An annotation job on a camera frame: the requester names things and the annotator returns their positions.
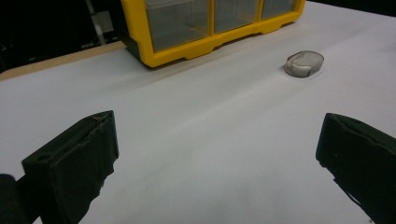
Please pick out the clear oval plastic case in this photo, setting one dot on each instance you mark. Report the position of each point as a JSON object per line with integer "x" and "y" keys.
{"x": 304, "y": 63}

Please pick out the yellow drawer organizer cabinet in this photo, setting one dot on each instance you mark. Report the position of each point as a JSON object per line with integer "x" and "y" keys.
{"x": 199, "y": 46}

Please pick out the metal stand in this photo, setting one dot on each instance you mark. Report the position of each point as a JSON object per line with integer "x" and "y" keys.
{"x": 100, "y": 23}

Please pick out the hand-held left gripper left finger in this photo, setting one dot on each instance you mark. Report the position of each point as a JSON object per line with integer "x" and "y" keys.
{"x": 71, "y": 165}

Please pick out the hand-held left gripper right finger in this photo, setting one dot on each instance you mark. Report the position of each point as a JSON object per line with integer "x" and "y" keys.
{"x": 361, "y": 158}

